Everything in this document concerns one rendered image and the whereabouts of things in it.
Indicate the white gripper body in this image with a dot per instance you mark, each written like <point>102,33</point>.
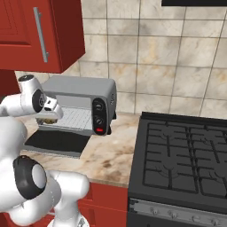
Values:
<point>57,112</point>

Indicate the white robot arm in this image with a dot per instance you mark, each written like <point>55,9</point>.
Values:
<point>17,139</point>

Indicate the brown heated bread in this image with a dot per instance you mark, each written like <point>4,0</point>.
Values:
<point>47,121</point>

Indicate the toaster oven glass door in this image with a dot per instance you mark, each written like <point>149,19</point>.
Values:
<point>56,142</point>

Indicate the grey toaster oven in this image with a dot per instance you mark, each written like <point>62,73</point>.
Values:
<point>79,87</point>

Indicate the black toaster oven knob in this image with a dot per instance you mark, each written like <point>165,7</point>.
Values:
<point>99,121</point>
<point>98,106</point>

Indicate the red toaster oven button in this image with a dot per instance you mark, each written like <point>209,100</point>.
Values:
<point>100,129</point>

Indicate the red drawer front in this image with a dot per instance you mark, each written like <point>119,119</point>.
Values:
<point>109,195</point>

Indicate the red base cupboard door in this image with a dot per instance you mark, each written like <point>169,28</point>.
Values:
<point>103,218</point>

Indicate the black gas hob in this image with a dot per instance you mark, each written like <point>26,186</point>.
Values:
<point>180,159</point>

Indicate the grey hob knob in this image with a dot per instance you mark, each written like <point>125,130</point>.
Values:
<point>195,219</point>
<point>214,221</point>
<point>171,213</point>
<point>153,211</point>

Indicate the black extractor hood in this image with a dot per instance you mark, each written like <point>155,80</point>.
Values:
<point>193,2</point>

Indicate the red wall cupboard door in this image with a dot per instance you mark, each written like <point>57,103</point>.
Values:
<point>20,32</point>

